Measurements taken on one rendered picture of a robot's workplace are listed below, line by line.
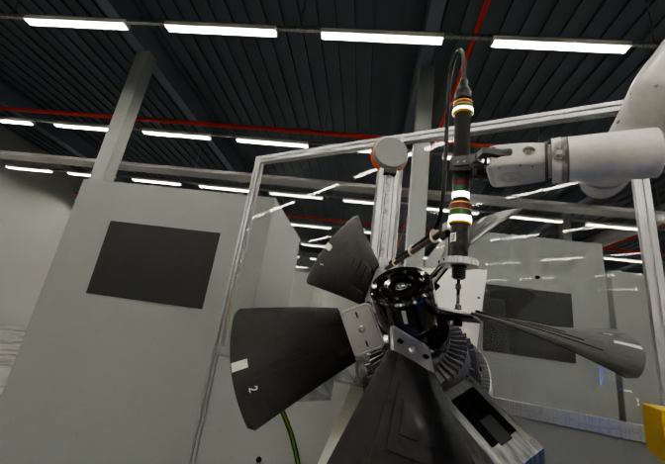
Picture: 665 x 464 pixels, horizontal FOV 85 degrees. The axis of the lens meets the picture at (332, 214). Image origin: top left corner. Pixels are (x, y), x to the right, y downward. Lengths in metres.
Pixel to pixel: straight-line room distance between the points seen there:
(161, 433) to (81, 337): 0.88
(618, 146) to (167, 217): 2.78
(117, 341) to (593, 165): 2.85
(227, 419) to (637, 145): 1.76
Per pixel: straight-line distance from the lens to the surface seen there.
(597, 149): 0.77
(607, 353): 0.64
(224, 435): 1.95
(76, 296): 3.27
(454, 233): 0.74
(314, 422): 1.67
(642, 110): 0.88
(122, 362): 3.00
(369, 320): 0.74
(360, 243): 0.90
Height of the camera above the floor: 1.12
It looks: 18 degrees up
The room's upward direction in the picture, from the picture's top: 8 degrees clockwise
